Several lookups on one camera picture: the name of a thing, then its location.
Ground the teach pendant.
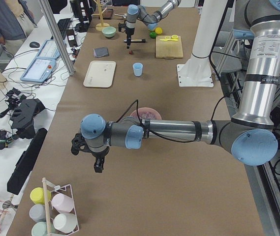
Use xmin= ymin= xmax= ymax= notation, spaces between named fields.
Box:
xmin=36 ymin=40 xmax=60 ymax=59
xmin=20 ymin=58 xmax=56 ymax=83

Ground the grey folded cloth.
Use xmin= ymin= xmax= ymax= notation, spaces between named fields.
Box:
xmin=93 ymin=47 xmax=109 ymax=58

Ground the cream rabbit serving tray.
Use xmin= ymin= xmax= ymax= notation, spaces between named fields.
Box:
xmin=83 ymin=60 xmax=116 ymax=88

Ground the black speaker bar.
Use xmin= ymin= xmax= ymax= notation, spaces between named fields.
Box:
xmin=7 ymin=128 xmax=47 ymax=195

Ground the yellow cup in rack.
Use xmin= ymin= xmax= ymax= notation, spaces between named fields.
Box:
xmin=30 ymin=187 xmax=45 ymax=205

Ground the black keyboard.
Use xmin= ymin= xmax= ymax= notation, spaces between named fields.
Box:
xmin=57 ymin=18 xmax=71 ymax=34

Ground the teach pendant upper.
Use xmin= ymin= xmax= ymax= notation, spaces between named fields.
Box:
xmin=36 ymin=40 xmax=60 ymax=59

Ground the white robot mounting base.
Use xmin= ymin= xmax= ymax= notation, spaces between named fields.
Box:
xmin=177 ymin=0 xmax=228 ymax=87

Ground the white cup rack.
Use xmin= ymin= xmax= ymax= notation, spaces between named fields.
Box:
xmin=42 ymin=178 xmax=80 ymax=236

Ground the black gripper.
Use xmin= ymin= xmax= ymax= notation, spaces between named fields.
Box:
xmin=71 ymin=133 xmax=110 ymax=173
xmin=118 ymin=21 xmax=135 ymax=48

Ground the black computer mouse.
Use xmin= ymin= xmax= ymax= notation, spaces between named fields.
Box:
xmin=29 ymin=41 xmax=40 ymax=48

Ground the clear ice cubes pile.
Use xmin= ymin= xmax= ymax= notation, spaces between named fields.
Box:
xmin=138 ymin=111 xmax=158 ymax=119

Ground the standing person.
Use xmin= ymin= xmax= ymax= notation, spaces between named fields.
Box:
xmin=0 ymin=0 xmax=37 ymax=54

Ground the white cup in rack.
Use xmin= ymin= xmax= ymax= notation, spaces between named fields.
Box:
xmin=53 ymin=213 xmax=77 ymax=233

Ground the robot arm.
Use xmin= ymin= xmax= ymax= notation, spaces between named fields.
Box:
xmin=71 ymin=0 xmax=280 ymax=173
xmin=118 ymin=0 xmax=181 ymax=49

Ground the pink cup in rack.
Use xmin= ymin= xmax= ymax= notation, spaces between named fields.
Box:
xmin=51 ymin=193 xmax=74 ymax=213

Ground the pink bowl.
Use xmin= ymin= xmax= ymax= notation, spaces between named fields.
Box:
xmin=130 ymin=107 xmax=162 ymax=120

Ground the aluminium frame post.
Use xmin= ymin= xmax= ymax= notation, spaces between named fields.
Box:
xmin=38 ymin=0 xmax=74 ymax=76

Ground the pale green cup in rack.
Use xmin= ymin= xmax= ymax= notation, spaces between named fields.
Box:
xmin=31 ymin=222 xmax=48 ymax=236

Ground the black monitor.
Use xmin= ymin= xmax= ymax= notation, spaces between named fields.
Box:
xmin=69 ymin=0 xmax=93 ymax=23

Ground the yellow lemon near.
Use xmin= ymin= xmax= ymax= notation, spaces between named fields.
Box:
xmin=155 ymin=27 xmax=163 ymax=35

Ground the steel ice scoop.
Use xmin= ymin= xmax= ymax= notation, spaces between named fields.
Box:
xmin=113 ymin=13 xmax=127 ymax=19

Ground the teach pendant lower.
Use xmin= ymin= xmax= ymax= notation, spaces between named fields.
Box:
xmin=20 ymin=58 xmax=56 ymax=83

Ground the mint green bowl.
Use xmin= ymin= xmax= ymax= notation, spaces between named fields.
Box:
xmin=102 ymin=26 xmax=117 ymax=38

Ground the wooden cutting board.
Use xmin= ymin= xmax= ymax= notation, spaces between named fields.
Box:
xmin=156 ymin=35 xmax=184 ymax=59

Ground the grey cup in rack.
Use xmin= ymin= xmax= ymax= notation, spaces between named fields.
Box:
xmin=29 ymin=204 xmax=46 ymax=223

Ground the light blue plastic cup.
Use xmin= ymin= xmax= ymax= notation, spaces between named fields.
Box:
xmin=132 ymin=62 xmax=143 ymax=77

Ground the green lime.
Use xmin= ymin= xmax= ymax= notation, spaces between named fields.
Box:
xmin=149 ymin=31 xmax=157 ymax=39

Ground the wooden cup tree stand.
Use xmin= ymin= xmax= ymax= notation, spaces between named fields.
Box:
xmin=93 ymin=0 xmax=110 ymax=31

